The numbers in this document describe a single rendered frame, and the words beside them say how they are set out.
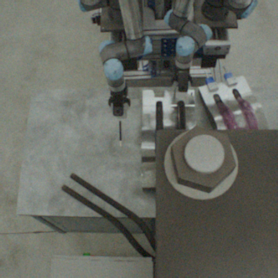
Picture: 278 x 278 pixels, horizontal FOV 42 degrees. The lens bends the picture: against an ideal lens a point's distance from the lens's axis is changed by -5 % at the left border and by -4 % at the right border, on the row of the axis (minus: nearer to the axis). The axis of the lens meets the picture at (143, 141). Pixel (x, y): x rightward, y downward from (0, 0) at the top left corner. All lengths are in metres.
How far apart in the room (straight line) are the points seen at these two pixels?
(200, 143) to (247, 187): 0.10
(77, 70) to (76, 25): 0.49
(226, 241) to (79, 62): 2.72
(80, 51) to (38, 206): 1.69
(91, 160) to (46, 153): 0.24
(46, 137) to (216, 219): 1.52
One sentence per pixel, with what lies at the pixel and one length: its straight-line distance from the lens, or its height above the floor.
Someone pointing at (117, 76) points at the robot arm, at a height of 1.27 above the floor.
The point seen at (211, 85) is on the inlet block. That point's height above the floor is 0.88.
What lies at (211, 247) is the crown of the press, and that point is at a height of 2.00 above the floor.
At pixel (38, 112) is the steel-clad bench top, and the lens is 2.07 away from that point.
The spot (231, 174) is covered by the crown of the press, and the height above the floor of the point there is 2.01.
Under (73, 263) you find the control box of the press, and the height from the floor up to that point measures 1.47.
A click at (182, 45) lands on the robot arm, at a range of 1.58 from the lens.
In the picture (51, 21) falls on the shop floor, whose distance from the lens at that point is 3.51.
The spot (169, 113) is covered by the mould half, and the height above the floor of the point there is 0.89.
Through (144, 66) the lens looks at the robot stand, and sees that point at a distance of 2.78.
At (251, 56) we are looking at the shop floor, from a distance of 3.22.
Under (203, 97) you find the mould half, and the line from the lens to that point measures 1.95.
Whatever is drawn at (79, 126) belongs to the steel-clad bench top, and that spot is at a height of 0.80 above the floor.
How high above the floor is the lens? 2.55
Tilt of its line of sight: 68 degrees down
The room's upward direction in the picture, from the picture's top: 6 degrees counter-clockwise
